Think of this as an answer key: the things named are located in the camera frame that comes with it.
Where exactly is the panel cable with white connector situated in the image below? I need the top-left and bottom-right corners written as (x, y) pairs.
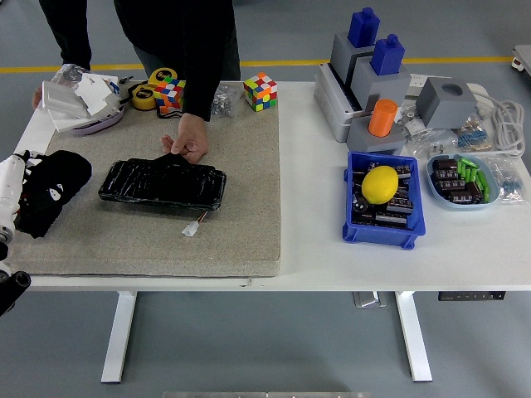
top-left (181, 211), bottom-right (210, 238)

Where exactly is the grey block with round hole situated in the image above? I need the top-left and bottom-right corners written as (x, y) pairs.
top-left (416, 77), bottom-right (479, 130)

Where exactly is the light blue tray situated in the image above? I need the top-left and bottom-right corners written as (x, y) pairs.
top-left (426, 153), bottom-right (499, 212)

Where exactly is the small blue tool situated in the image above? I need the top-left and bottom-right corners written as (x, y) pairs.
top-left (108, 75), bottom-right (134, 94)

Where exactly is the person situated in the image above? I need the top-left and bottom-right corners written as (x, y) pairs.
top-left (32, 0), bottom-right (241, 165)

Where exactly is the person's left hand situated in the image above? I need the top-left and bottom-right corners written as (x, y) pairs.
top-left (161, 111), bottom-right (210, 165)

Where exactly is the metal table bracket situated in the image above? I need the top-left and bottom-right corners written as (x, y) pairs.
top-left (353, 291), bottom-right (387, 309)

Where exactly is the light grey enclosure box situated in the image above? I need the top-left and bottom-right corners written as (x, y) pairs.
top-left (314, 64), bottom-right (364, 143)

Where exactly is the low grey block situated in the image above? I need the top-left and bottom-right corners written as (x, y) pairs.
top-left (346, 118), bottom-right (407, 156)

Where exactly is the white power cord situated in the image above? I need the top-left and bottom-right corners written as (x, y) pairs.
top-left (471, 82), bottom-right (527, 158)

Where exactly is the clear bag with plug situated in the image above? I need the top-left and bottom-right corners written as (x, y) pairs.
top-left (403, 127), bottom-right (460, 162)

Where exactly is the yellow lemon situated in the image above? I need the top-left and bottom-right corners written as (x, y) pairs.
top-left (361, 165), bottom-right (400, 205)

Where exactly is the blue plastic bin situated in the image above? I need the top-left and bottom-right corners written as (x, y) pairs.
top-left (342, 151), bottom-right (427, 250)

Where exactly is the black rag with red tag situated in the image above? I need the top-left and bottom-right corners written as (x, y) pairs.
top-left (14, 149), bottom-right (93, 240)

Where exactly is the white table leg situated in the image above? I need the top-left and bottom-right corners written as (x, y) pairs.
top-left (395, 291), bottom-right (434, 383)
top-left (100, 291), bottom-right (139, 384)

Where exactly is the black table control panel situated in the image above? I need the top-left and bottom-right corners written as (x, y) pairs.
top-left (438, 292), bottom-right (508, 301)

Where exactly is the black glossy panel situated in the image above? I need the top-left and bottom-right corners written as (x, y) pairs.
top-left (98, 153), bottom-right (228, 213)

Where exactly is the grey-brown mat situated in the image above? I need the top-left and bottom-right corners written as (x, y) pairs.
top-left (7, 80), bottom-right (282, 279)

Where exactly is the bag of metal screws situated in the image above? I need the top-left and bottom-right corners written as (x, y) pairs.
top-left (210, 85), bottom-right (245, 118)

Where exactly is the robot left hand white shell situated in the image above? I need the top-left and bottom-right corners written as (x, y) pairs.
top-left (0, 149), bottom-right (66, 229)

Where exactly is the orange cylinder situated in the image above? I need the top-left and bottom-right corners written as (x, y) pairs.
top-left (368, 98), bottom-right (399, 138)

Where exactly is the white paper card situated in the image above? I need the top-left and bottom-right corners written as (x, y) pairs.
top-left (77, 73), bottom-right (119, 116)

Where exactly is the blue bottle block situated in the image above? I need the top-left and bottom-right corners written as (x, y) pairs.
top-left (347, 7), bottom-right (381, 48)
top-left (369, 34), bottom-right (406, 76)

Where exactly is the clear plastic bag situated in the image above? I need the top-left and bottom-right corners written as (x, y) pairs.
top-left (52, 64), bottom-right (91, 86)

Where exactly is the bag of blue resistors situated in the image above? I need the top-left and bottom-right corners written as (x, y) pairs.
top-left (483, 155), bottom-right (531, 206)
top-left (455, 118), bottom-right (495, 153)

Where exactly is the bag of small white parts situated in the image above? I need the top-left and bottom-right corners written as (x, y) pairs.
top-left (396, 103), bottom-right (427, 136)

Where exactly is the white power strip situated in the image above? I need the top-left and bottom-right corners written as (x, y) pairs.
top-left (407, 73), bottom-right (431, 100)

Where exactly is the multicolour puzzle cube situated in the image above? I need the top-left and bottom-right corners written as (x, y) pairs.
top-left (154, 77), bottom-right (187, 114)
top-left (243, 72), bottom-right (279, 113)

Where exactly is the purple tray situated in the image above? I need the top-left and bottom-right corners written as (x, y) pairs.
top-left (68, 105), bottom-right (126, 137)

